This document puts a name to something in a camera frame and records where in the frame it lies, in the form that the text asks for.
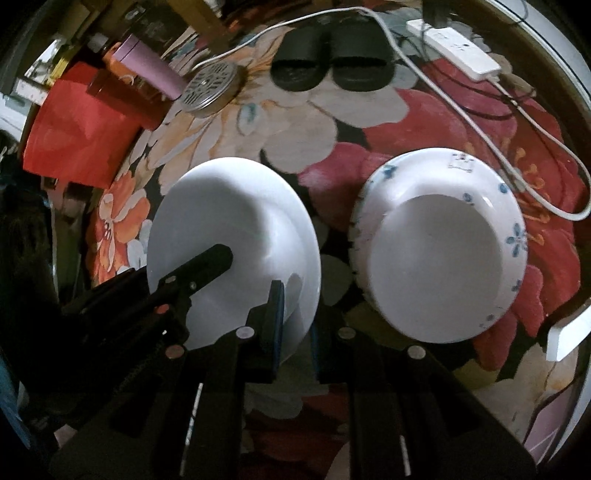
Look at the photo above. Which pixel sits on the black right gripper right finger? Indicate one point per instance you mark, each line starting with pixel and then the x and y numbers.
pixel 398 405

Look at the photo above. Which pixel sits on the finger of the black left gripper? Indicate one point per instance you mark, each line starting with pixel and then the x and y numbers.
pixel 198 272

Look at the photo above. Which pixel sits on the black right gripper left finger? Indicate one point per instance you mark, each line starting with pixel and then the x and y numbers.
pixel 249 354

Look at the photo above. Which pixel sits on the plain white plate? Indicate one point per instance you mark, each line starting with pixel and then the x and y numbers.
pixel 246 206

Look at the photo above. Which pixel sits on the white plate with blue flowers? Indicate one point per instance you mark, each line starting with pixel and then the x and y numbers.
pixel 439 245

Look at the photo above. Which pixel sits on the white box object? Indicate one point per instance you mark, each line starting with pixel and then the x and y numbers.
pixel 568 333

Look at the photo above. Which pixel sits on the red cylindrical cup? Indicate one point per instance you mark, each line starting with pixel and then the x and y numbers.
pixel 124 99

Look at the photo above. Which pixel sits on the round perforated metal tin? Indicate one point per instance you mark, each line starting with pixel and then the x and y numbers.
pixel 213 87

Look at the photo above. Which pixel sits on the pink tumbler bottle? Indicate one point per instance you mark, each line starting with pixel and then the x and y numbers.
pixel 139 58

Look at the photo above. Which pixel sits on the wooden chair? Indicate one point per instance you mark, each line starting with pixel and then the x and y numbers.
pixel 101 24

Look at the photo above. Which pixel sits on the white power strip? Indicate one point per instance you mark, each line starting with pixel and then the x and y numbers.
pixel 463 53

